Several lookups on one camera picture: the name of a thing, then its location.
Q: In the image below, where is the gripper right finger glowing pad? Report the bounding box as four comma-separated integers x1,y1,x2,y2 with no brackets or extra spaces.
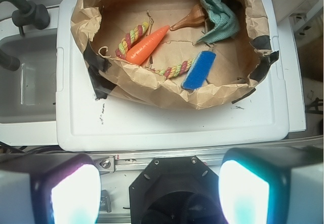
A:
218,146,323,223

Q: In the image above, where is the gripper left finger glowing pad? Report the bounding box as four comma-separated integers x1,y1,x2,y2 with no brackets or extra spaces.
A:
1,153,101,223

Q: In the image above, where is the teal blue cloth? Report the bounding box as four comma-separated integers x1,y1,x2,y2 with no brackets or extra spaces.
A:
196,0,240,44

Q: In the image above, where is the grey toy sink basin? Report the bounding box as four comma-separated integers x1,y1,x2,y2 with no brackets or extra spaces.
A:
1,8,59,146

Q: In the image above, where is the blue sponge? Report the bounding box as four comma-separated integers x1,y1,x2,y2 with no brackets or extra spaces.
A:
181,51,216,90

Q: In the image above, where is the brown paper bag bin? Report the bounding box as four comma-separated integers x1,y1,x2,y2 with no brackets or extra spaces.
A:
71,0,279,109

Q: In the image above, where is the orange plastic carrot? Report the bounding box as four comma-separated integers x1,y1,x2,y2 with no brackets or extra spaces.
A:
125,25,170,65

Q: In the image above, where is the brown spiral seashell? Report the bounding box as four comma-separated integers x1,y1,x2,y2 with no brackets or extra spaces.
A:
170,4,208,31

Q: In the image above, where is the metal corner bracket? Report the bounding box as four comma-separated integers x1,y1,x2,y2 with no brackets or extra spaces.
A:
94,157,115,175

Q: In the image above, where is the aluminium extrusion rail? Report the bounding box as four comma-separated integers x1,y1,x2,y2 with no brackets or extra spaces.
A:
87,136,324,176

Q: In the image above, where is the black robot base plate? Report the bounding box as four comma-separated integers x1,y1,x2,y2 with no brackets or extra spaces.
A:
129,157,225,223

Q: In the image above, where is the multicolour braided rope toy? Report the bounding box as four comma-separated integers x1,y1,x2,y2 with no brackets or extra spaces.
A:
115,21,194,79

